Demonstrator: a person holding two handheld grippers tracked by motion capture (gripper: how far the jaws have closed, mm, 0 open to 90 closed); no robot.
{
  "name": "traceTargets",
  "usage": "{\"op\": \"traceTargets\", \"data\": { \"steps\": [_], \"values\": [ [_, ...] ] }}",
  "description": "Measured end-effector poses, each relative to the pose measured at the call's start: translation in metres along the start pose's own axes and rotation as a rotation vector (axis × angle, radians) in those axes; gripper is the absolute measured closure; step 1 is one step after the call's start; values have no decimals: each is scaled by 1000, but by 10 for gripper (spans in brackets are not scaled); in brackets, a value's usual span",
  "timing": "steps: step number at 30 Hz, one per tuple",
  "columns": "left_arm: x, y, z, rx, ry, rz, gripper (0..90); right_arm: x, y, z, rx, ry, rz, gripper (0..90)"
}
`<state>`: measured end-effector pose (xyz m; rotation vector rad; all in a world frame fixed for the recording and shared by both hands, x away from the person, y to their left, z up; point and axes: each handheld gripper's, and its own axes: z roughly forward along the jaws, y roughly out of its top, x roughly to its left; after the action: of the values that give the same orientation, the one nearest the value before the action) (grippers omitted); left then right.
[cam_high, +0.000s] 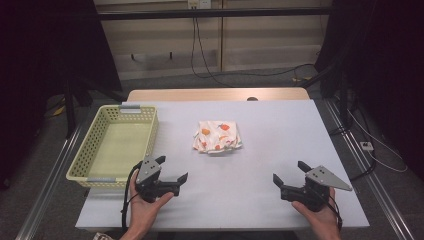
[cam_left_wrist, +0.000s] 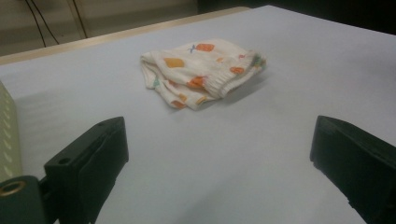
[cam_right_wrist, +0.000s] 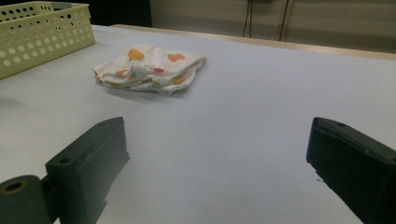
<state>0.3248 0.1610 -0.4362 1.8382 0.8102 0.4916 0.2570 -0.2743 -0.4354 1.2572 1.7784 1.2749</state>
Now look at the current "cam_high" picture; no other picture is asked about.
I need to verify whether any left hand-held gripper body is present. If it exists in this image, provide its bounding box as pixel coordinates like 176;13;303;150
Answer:
134;155;181;204

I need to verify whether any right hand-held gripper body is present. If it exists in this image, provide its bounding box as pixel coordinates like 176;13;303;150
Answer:
280;165;353;213

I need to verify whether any pale green perforated plastic basket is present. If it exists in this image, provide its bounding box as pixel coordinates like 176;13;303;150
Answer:
65;104;160;189

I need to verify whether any white cloth with orange print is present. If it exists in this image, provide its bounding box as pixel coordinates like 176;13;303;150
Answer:
192;120;243;155

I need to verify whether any person's right hand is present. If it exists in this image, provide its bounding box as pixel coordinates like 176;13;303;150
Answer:
291;187;343;235

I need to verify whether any person's left hand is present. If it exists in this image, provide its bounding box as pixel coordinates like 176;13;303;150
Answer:
128;170;175;232

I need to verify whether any black stand leg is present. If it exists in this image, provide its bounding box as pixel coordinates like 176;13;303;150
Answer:
63;79;78;140

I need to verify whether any black curtain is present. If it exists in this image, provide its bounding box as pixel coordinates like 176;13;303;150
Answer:
0;0;123;192
314;0;424;182

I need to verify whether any black horizontal bar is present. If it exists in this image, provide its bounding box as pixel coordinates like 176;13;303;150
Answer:
97;7;332;21

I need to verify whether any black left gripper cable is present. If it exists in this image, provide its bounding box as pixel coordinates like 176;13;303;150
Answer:
120;161;144;233

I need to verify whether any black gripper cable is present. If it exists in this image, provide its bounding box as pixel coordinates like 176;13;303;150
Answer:
120;161;144;233
328;194;344;233

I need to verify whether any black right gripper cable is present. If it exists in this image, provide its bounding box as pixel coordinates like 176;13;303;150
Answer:
328;194;344;233

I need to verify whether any black floor cable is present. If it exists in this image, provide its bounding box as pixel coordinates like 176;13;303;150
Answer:
349;149;378;182

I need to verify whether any metal floor rail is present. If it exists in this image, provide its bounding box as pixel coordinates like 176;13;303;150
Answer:
15;125;82;240
323;99;416;240

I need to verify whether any white floor cable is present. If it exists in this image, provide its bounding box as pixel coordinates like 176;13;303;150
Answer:
345;109;409;174

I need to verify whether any black hanging cable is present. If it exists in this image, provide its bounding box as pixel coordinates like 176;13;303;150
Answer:
194;16;316;80
189;8;233;89

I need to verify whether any white wall outlet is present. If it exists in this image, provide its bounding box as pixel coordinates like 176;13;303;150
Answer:
187;0;212;10

